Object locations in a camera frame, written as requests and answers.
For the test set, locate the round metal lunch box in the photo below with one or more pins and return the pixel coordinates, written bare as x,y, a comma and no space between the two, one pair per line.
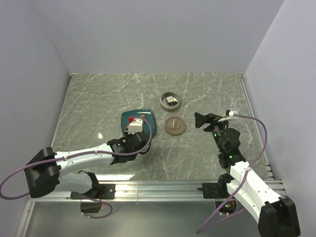
164,104

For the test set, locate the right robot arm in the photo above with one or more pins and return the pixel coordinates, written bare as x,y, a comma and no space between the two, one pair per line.
241,188

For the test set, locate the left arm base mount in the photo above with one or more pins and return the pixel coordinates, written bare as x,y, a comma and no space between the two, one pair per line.
92,201

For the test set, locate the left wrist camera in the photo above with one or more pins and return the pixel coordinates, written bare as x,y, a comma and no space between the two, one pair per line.
135,125

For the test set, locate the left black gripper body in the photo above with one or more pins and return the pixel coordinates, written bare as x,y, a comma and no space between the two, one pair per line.
129,136

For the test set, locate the aluminium front rail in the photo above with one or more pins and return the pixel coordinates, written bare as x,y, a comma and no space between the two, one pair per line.
152,191

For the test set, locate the plain white rice block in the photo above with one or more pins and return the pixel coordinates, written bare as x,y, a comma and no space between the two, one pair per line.
169,99

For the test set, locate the brown round lid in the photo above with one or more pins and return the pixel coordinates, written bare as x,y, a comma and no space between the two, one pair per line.
175,126

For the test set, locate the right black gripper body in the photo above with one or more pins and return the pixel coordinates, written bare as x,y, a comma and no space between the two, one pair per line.
219,128

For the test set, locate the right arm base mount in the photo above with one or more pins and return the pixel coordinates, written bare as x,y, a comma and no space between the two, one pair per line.
217,191

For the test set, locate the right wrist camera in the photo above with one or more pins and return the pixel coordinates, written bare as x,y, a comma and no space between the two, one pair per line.
231,114

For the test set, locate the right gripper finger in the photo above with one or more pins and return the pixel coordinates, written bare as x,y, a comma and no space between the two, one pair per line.
200,119
209,128

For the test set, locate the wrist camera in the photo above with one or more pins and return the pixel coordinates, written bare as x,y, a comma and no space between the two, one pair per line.
135,125
231,114

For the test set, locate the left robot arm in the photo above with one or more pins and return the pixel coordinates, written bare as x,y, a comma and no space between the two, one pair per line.
49,170

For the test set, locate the teal square plate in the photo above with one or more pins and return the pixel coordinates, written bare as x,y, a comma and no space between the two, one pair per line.
150,118

